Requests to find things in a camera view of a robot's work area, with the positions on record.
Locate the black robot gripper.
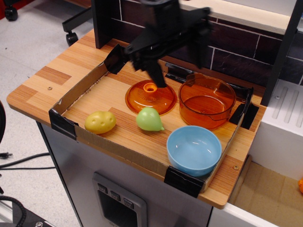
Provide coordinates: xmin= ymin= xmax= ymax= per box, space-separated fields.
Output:
xmin=125 ymin=0 xmax=212 ymax=88

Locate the green plastic pear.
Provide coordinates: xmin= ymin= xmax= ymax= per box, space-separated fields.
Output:
xmin=136 ymin=107 xmax=165 ymax=131

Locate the light blue bowl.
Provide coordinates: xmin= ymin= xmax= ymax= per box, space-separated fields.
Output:
xmin=167 ymin=126 xmax=222 ymax=177

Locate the orange transparent pot lid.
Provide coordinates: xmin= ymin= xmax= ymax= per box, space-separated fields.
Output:
xmin=125 ymin=80 xmax=177 ymax=115

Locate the orange transparent pot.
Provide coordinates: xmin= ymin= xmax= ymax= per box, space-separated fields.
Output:
xmin=178 ymin=73 xmax=236 ymax=130

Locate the cardboard fence with black tape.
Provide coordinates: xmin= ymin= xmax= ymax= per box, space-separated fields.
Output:
xmin=48 ymin=44 xmax=260 ymax=199

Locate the yellow plastic potato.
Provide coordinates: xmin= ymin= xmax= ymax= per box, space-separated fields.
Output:
xmin=84 ymin=111 xmax=116 ymax=134

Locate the black office chair base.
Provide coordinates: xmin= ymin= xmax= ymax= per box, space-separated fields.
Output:
xmin=62 ymin=7 xmax=92 ymax=46

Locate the grey toy oven panel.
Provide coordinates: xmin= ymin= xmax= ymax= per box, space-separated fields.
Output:
xmin=92 ymin=173 xmax=148 ymax=227

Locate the white toy sink counter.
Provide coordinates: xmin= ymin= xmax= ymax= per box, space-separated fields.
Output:
xmin=209 ymin=80 xmax=303 ymax=227

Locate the black chair caster wheel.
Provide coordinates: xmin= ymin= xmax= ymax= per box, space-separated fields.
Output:
xmin=4 ymin=6 xmax=18 ymax=21

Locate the orange toy in sink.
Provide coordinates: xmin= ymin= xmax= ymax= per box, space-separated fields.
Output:
xmin=298 ymin=178 xmax=303 ymax=193

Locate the dark vertical shelf post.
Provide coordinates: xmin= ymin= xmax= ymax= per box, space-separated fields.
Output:
xmin=260 ymin=0 xmax=303 ymax=106

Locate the black floor cable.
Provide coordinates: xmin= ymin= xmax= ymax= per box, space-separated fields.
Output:
xmin=0 ymin=152 xmax=56 ymax=170

